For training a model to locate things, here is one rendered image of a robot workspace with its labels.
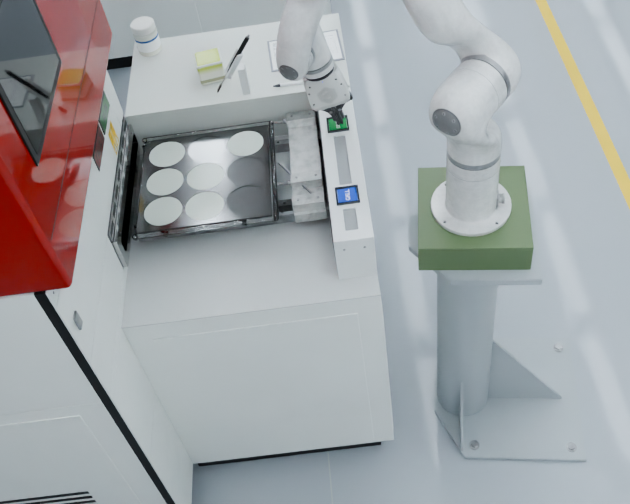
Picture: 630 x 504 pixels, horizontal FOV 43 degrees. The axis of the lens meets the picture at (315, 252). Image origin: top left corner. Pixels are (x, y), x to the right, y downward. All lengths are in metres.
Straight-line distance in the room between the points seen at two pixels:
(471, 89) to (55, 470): 1.37
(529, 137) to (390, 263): 0.88
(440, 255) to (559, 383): 0.96
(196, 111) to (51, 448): 0.96
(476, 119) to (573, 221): 1.61
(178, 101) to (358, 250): 0.73
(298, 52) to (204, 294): 0.62
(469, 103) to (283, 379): 0.94
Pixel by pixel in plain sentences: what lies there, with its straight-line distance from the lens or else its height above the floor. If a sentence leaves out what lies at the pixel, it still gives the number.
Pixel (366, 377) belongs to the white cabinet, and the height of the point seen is 0.46.
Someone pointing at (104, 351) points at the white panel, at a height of 0.91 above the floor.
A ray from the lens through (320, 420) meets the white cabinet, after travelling 2.37.
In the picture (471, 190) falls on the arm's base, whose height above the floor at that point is 1.02.
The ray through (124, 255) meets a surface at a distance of 2.04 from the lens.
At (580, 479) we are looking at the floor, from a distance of 2.61.
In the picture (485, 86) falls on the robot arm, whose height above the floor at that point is 1.31.
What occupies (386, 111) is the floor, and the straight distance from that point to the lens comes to 3.63.
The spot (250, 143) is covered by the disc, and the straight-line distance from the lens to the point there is 2.20.
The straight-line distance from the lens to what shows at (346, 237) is 1.84.
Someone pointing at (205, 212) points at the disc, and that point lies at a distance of 2.05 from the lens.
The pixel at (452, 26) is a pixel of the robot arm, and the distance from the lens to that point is 1.62.
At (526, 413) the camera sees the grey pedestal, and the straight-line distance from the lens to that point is 2.67.
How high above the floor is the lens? 2.34
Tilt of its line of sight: 49 degrees down
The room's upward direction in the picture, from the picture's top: 10 degrees counter-clockwise
